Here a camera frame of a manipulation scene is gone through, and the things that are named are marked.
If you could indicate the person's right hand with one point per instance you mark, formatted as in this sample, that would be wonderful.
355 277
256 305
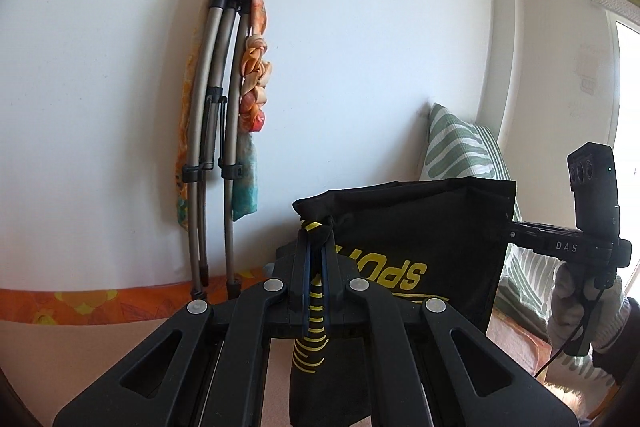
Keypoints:
562 302

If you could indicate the green and white striped pillow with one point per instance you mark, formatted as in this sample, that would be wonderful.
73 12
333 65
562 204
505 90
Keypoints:
450 147

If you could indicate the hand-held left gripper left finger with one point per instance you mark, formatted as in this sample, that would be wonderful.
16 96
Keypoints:
300 277

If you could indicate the window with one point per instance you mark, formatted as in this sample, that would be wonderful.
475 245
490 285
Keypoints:
627 107

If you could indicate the pink blanket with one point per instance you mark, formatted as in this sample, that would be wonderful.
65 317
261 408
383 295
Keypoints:
75 357

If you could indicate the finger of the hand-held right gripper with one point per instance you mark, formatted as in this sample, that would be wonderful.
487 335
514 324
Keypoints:
525 236

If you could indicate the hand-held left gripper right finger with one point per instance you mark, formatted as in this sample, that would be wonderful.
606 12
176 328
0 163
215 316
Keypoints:
332 277

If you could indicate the black shorts with yellow stripes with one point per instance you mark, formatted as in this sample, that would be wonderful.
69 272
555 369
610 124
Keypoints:
400 227

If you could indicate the colourful knotted scarf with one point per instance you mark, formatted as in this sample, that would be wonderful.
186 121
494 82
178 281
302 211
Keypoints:
255 67

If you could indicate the person's right forearm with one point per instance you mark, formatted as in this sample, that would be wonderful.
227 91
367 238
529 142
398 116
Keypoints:
607 364

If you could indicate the folded metal tripod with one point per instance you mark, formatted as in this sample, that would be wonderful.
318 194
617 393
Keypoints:
212 57

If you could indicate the orange floral bed sheet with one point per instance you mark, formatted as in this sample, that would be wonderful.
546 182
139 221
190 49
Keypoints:
75 304

